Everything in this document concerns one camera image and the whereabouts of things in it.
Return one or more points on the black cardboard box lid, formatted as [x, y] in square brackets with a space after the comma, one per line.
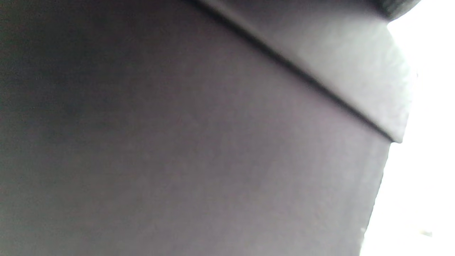
[337, 53]

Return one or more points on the person's left hand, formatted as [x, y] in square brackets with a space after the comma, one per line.
[394, 7]

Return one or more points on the black cardboard box base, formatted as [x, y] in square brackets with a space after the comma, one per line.
[177, 142]

